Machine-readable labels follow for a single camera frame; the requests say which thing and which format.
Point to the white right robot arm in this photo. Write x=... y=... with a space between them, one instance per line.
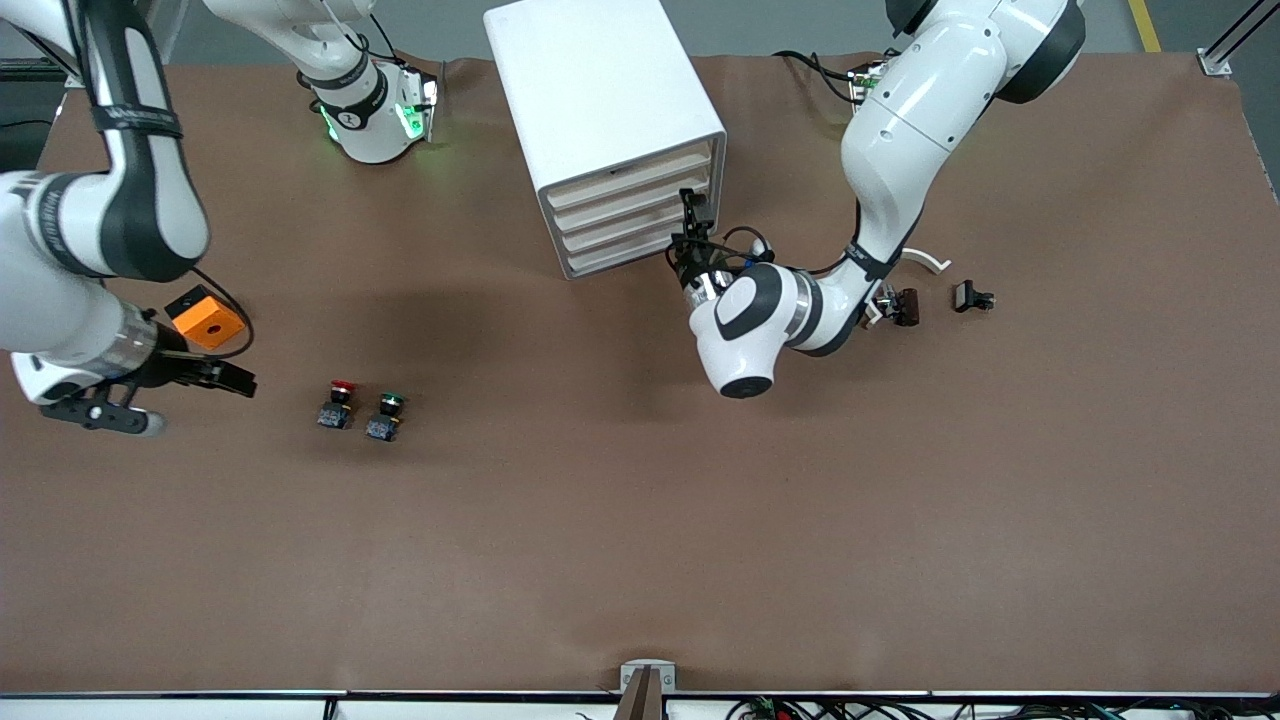
x=150 y=200

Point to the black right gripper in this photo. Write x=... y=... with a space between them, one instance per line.
x=177 y=368

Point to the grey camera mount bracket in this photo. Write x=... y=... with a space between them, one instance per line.
x=647 y=680

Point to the orange and black box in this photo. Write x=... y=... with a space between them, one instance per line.
x=208 y=322

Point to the white drawer cabinet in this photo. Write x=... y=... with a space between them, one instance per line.
x=590 y=90

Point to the aluminium frame profile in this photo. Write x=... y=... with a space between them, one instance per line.
x=1240 y=35

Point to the red push button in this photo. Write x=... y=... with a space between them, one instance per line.
x=336 y=408

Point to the white table edge rail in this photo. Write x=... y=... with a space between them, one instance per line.
x=200 y=706

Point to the brown and black small part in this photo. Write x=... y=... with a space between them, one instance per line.
x=908 y=306

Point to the green push button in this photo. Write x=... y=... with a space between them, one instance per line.
x=384 y=420

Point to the brown table cover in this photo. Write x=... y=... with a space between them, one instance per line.
x=640 y=520

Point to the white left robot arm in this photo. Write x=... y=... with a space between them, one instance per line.
x=900 y=130

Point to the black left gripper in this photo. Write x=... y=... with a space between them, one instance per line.
x=688 y=262

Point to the black small clip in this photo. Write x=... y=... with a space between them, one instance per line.
x=966 y=296

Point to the beige cabinet drawer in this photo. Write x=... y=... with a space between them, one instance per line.
x=630 y=204
x=620 y=252
x=630 y=180
x=630 y=226

